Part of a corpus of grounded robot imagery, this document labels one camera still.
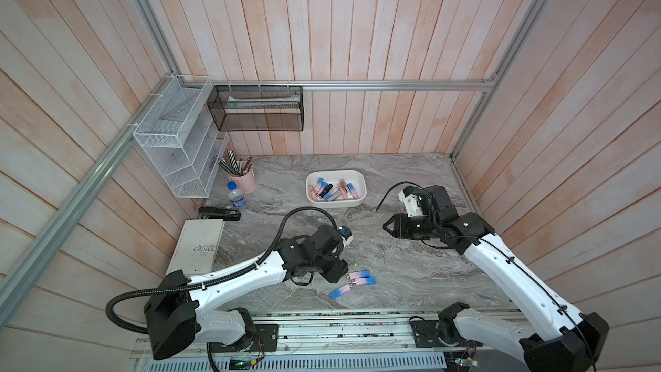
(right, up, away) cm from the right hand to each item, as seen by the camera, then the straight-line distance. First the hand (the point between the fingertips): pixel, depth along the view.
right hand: (387, 225), depth 76 cm
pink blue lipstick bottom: (-16, -23, +5) cm, 29 cm away
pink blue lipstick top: (-21, +13, +31) cm, 39 cm away
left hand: (-15, -14, 0) cm, 20 cm away
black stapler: (-61, +1, +21) cm, 65 cm away
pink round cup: (-52, +13, +27) cm, 59 cm away
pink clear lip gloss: (-11, +10, +31) cm, 34 cm away
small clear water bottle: (-53, +7, +20) cm, 57 cm away
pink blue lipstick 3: (-6, -20, +7) cm, 22 cm away
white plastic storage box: (-5, +15, +31) cm, 35 cm away
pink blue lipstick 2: (-7, -18, +9) cm, 21 cm away
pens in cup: (-56, +19, +27) cm, 65 cm away
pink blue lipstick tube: (-7, +9, +31) cm, 33 cm away
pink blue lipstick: (-17, +8, +30) cm, 35 cm away
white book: (-65, -10, +14) cm, 67 cm away
